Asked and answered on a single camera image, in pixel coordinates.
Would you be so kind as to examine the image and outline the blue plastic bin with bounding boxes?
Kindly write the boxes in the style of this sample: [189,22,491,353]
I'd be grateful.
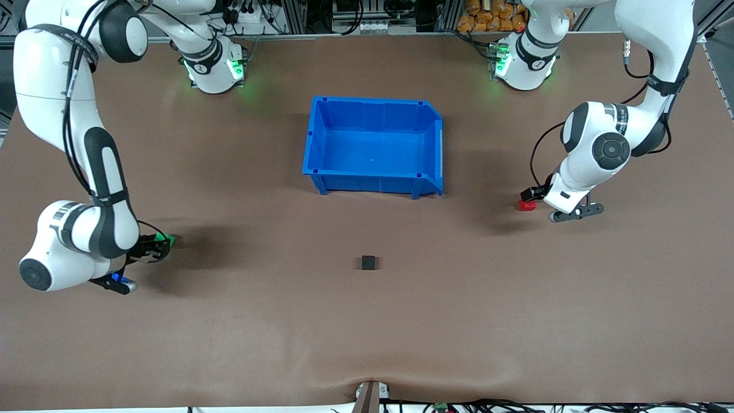
[302,96,445,200]

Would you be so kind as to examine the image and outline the orange snack bags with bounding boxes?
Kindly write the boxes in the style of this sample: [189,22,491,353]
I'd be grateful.
[456,0,529,34]

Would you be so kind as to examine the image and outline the white power strip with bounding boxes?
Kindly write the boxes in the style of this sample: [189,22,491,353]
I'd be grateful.
[225,0,271,27]

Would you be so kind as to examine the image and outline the metal table clamp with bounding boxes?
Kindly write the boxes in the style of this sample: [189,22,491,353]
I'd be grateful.
[354,380,391,413]

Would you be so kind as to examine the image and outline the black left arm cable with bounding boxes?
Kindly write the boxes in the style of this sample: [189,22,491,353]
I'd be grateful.
[529,34,674,191]

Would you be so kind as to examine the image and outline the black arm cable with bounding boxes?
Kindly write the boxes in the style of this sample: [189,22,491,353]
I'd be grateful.
[60,0,157,199]
[529,34,674,191]

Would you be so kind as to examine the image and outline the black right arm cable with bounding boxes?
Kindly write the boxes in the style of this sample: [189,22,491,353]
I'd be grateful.
[60,0,157,199]

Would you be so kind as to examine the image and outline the black cables bundle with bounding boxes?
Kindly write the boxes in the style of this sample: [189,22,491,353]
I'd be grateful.
[393,398,734,413]

